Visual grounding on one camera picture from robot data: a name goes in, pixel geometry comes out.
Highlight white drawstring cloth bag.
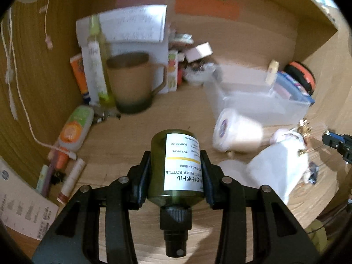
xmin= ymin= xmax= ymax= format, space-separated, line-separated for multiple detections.
xmin=219 ymin=130 xmax=310 ymax=205

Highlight white round plastic tub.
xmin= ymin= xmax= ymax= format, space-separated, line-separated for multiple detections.
xmin=212 ymin=108 xmax=264 ymax=153

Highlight dark green pump bottle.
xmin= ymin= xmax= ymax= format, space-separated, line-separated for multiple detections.
xmin=147 ymin=129 xmax=204 ymax=258

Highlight printed receipt paper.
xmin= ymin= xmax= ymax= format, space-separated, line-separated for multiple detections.
xmin=0 ymin=160 xmax=59 ymax=240

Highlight white lip balm stick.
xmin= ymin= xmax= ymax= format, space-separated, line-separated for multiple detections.
xmin=57 ymin=158 xmax=86 ymax=204

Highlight blue patchwork pouch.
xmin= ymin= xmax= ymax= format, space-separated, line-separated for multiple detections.
xmin=273 ymin=71 xmax=315 ymax=106

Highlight black orange zip case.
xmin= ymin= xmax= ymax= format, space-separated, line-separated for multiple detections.
xmin=284 ymin=61 xmax=316 ymax=96

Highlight clear plastic storage bin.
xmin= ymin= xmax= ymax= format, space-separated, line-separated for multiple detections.
xmin=204 ymin=64 xmax=310 ymax=126

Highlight cream lotion bottle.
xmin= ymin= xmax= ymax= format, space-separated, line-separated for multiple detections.
xmin=266 ymin=60 xmax=279 ymax=85

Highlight orange green cream tube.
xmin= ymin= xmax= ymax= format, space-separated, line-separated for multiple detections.
xmin=58 ymin=105 xmax=94 ymax=160

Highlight small bowl of trinkets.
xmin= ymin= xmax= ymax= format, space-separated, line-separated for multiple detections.
xmin=183 ymin=63 xmax=216 ymax=86

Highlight small pink white box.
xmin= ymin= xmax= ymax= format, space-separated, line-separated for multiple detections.
xmin=184 ymin=42 xmax=213 ymax=63

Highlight brown ceramic mug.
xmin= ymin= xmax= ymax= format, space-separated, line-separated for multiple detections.
xmin=106 ymin=52 xmax=167 ymax=114

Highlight orange tube behind bottle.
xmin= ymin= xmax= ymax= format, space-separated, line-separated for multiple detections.
xmin=70 ymin=54 xmax=91 ymax=105

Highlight fruit print carton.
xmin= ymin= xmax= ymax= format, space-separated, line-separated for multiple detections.
xmin=167 ymin=50 xmax=178 ymax=92

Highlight stack of booklets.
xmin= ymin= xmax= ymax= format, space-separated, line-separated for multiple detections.
xmin=168 ymin=32 xmax=194 ymax=51

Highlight orange sticky note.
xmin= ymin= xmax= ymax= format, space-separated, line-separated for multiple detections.
xmin=174 ymin=0 xmax=240 ymax=20

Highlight white paper sheets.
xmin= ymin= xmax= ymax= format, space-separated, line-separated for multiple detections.
xmin=76 ymin=5 xmax=168 ymax=103

